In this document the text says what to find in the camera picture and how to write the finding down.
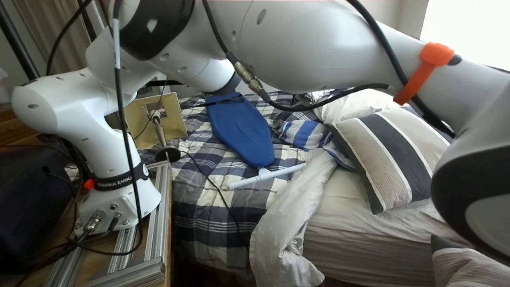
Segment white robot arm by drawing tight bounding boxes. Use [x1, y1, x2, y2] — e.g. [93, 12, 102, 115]
[12, 0, 510, 262]

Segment blue cloth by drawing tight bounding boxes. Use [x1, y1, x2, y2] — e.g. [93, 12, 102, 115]
[206, 93, 275, 168]

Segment white plastic rod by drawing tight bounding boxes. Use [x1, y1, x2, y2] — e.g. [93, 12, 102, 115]
[228, 163, 306, 190]

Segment blue plaid duvet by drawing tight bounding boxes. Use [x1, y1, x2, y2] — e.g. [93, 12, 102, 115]
[166, 93, 324, 271]

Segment white bed sheet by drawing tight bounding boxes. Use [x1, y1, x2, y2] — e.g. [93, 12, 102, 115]
[249, 150, 480, 287]

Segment black bag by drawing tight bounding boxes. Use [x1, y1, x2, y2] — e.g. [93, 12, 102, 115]
[0, 147, 74, 273]

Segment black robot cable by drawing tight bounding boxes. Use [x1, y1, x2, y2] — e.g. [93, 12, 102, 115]
[201, 0, 459, 141]

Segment aluminium frame base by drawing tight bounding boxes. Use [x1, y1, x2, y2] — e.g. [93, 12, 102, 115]
[44, 163, 173, 287]

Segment orange cable strap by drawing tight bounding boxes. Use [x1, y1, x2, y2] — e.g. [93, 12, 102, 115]
[393, 42, 458, 107]

